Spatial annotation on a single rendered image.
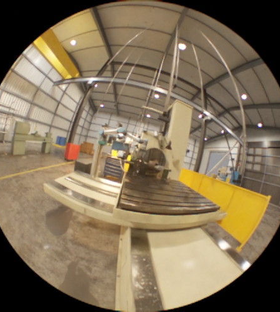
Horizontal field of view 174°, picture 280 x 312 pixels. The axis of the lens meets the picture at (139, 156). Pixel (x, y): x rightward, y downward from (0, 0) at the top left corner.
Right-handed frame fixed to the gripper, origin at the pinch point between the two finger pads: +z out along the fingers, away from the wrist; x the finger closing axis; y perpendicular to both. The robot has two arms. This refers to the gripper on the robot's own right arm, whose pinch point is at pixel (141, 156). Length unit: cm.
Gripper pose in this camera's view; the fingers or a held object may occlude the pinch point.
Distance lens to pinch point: 159.3
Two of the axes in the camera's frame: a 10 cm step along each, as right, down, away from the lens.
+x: 9.6, 2.6, -0.6
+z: -2.6, 9.7, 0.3
